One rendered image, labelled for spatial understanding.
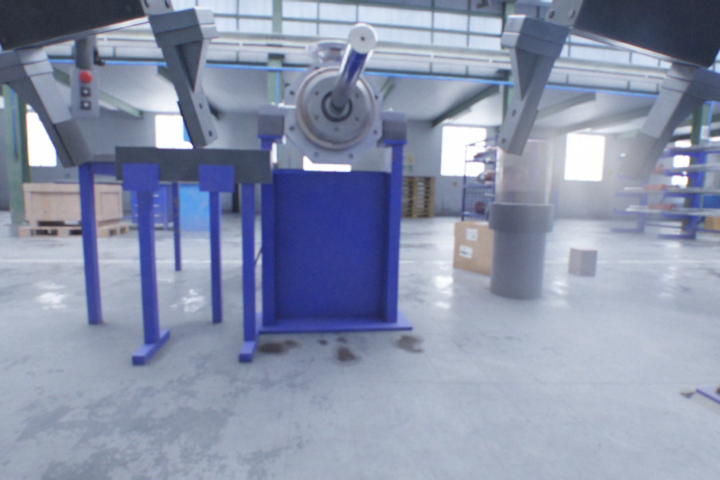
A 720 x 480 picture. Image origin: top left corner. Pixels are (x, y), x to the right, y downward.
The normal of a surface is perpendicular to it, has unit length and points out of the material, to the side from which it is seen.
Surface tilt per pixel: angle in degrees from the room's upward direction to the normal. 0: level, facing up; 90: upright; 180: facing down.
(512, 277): 90
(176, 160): 90
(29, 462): 0
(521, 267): 90
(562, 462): 0
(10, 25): 113
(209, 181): 90
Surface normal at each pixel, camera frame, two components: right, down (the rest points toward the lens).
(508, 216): -0.71, 0.07
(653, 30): 0.07, 0.51
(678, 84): -0.98, -0.14
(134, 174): 0.14, 0.12
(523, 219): -0.29, 0.11
